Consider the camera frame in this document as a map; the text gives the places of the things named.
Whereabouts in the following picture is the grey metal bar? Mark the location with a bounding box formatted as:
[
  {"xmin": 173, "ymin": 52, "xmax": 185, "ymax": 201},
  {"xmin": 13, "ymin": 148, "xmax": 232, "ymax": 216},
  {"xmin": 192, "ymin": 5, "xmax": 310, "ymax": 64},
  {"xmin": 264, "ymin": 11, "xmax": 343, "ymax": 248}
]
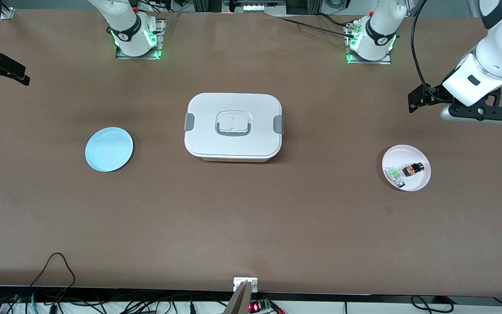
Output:
[{"xmin": 224, "ymin": 281, "xmax": 252, "ymax": 314}]

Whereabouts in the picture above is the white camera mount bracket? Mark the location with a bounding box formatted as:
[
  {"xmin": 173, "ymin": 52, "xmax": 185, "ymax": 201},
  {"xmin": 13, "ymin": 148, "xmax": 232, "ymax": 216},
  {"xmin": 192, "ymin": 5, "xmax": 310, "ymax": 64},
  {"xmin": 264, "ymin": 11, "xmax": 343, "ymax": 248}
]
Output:
[{"xmin": 234, "ymin": 277, "xmax": 258, "ymax": 292}]

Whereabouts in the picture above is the black braided cable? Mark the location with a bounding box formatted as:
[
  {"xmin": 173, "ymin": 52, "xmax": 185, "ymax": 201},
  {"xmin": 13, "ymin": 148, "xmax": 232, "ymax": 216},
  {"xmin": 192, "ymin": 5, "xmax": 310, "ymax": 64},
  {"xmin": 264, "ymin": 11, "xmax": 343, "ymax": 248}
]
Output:
[{"xmin": 277, "ymin": 15, "xmax": 357, "ymax": 38}]

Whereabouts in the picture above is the green clear switch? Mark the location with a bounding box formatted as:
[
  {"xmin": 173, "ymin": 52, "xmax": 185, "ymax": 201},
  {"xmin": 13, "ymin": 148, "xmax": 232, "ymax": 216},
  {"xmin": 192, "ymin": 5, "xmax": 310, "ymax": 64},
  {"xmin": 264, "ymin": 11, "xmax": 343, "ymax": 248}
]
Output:
[{"xmin": 386, "ymin": 167, "xmax": 406, "ymax": 189}]

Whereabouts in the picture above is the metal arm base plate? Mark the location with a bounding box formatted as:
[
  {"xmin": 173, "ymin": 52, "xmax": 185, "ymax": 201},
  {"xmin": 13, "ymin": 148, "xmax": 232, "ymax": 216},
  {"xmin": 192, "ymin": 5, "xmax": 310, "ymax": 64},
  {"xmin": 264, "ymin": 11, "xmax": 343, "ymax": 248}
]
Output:
[
  {"xmin": 346, "ymin": 20, "xmax": 392, "ymax": 65},
  {"xmin": 116, "ymin": 15, "xmax": 166, "ymax": 60}
]

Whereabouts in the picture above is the orange black push-button switch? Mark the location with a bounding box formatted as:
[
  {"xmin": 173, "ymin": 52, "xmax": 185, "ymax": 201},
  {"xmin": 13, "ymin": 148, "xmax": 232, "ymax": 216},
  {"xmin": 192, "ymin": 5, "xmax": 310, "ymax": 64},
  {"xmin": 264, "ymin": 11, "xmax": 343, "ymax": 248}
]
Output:
[{"xmin": 402, "ymin": 162, "xmax": 425, "ymax": 177}]

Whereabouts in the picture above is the black coiled cable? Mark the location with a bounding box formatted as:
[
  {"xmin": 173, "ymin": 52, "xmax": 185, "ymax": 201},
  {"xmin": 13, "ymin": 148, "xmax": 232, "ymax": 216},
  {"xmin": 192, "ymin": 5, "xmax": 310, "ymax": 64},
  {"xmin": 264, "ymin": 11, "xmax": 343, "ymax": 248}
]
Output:
[{"xmin": 410, "ymin": 296, "xmax": 454, "ymax": 314}]

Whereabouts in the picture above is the pink round plate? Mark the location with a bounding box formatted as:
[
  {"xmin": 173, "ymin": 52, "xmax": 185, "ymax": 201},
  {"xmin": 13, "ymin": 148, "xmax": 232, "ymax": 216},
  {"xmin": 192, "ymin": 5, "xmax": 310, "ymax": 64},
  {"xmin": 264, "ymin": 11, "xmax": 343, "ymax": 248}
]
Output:
[{"xmin": 382, "ymin": 144, "xmax": 431, "ymax": 191}]

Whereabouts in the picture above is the light blue round plate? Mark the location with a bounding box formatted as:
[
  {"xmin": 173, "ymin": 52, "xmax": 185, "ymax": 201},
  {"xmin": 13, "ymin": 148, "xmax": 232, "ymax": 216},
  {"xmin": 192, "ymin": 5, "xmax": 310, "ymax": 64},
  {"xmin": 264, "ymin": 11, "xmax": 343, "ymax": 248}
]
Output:
[{"xmin": 85, "ymin": 127, "xmax": 134, "ymax": 172}]

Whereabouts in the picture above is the black looped thin cable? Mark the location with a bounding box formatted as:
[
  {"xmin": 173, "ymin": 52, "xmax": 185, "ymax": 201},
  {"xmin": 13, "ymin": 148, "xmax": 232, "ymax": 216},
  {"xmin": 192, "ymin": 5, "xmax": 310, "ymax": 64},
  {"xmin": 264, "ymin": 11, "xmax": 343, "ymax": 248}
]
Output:
[{"xmin": 30, "ymin": 252, "xmax": 76, "ymax": 306}]

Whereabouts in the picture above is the white lidded lunch box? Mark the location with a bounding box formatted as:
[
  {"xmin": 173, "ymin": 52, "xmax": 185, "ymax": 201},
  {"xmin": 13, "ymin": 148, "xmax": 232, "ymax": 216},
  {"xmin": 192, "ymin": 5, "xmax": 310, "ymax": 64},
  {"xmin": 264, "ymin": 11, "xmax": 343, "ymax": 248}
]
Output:
[{"xmin": 184, "ymin": 92, "xmax": 285, "ymax": 163}]

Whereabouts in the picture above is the red lit circuit board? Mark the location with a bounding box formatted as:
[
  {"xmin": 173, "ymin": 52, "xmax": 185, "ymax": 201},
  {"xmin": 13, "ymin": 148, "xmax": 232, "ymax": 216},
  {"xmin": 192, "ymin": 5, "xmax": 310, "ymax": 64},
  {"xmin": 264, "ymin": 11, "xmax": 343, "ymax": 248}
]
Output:
[{"xmin": 249, "ymin": 298, "xmax": 274, "ymax": 313}]

